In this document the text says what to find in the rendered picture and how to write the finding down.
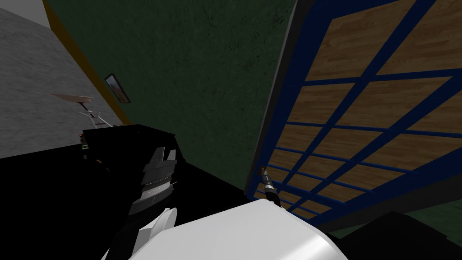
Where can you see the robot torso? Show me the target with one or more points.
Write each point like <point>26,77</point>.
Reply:
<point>245,234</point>

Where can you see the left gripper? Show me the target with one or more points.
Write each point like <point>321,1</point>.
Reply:
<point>159,172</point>

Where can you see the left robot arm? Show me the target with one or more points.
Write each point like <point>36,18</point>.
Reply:
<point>159,223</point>

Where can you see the dark framed wall picture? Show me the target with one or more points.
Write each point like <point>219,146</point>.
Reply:
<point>117,89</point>

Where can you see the black cabinet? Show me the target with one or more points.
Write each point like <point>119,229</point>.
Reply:
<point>119,144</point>

